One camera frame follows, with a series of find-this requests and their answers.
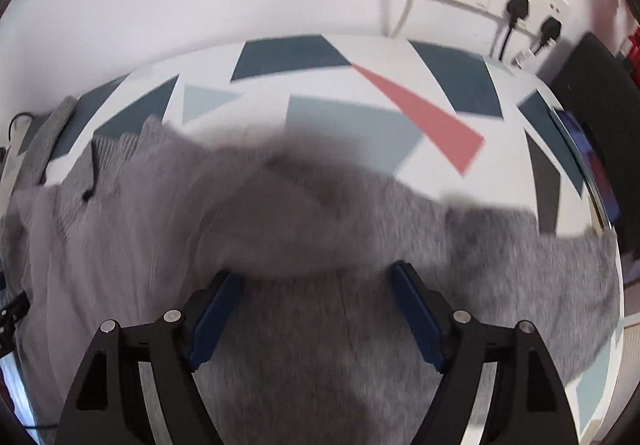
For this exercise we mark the black plug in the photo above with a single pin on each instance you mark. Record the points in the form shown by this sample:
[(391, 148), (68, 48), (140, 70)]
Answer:
[(550, 30), (517, 6)]

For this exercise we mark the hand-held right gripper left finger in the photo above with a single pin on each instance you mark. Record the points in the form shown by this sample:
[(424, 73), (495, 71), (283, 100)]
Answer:
[(215, 320)]

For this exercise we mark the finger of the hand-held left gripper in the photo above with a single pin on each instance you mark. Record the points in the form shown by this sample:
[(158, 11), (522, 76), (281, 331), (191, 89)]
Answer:
[(12, 325)]

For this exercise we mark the black monitor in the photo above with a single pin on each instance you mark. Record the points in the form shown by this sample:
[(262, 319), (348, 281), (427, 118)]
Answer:
[(595, 90)]

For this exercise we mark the grey knit sweater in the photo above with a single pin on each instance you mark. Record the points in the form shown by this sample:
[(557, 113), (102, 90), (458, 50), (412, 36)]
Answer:
[(320, 235)]

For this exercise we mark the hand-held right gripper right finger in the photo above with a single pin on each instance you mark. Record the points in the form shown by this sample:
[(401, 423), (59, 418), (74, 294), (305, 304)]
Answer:
[(417, 315)]

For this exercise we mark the geometric patterned foam mat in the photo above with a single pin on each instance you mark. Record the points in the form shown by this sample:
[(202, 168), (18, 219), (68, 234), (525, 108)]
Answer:
[(350, 85)]

